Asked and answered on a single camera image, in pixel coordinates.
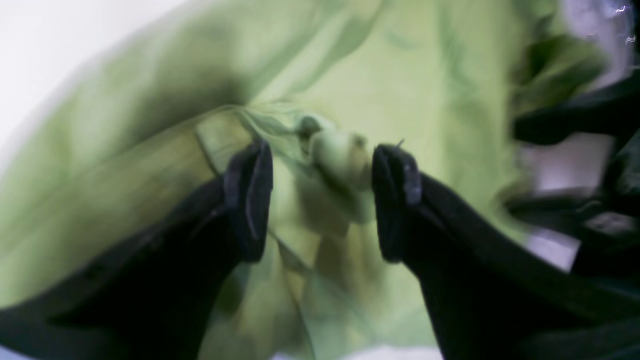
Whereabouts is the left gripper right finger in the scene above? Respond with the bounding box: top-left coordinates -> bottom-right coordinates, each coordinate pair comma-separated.
372,145 -> 639,360

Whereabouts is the green t-shirt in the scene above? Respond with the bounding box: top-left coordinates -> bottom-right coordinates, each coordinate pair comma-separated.
0,0 -> 606,360

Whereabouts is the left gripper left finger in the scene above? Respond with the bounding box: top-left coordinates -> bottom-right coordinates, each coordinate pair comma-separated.
1,140 -> 274,360

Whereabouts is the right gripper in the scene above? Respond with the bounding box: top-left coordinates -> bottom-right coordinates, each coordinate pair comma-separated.
505,70 -> 640,286

